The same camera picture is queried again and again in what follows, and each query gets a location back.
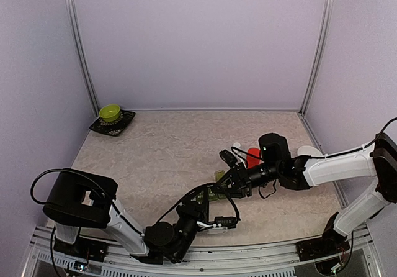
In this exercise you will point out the white bowl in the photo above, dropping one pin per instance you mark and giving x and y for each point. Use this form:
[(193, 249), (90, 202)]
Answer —
[(309, 150)]

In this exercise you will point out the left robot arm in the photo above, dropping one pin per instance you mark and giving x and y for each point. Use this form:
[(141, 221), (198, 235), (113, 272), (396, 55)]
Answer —
[(74, 200)]

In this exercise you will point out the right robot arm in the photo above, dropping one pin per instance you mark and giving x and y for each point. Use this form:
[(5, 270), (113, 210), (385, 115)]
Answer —
[(376, 159)]

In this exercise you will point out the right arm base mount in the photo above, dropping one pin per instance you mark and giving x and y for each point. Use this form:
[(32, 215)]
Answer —
[(319, 247)]

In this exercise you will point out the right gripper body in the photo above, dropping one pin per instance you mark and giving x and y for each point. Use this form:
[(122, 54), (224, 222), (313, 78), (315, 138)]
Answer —
[(245, 181)]

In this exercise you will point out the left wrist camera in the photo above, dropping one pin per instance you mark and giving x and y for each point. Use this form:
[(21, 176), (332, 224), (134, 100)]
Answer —
[(224, 221)]

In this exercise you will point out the aluminium frame post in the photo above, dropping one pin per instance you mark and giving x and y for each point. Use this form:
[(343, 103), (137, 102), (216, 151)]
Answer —
[(78, 43), (318, 56)]

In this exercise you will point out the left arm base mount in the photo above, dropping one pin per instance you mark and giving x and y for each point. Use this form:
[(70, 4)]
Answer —
[(89, 250)]

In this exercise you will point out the right aluminium frame post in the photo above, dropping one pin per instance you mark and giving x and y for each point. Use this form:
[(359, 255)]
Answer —
[(318, 56)]

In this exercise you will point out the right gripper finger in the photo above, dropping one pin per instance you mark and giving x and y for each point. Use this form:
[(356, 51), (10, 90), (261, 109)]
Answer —
[(233, 192), (230, 177)]

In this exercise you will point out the left aluminium frame post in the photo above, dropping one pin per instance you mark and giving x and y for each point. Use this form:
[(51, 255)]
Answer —
[(78, 43)]

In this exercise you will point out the lime green bowl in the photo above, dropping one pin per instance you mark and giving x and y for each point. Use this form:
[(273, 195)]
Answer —
[(110, 113)]

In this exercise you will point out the red pill bottle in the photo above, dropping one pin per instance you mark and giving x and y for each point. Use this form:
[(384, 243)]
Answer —
[(253, 157)]

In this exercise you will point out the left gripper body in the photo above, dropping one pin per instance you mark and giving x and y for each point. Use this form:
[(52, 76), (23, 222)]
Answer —
[(182, 222)]

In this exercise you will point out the front aluminium rail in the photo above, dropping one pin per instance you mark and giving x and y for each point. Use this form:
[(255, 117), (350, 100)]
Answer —
[(267, 259)]

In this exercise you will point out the black square tray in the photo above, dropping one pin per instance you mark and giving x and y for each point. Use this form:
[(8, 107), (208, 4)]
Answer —
[(114, 128)]

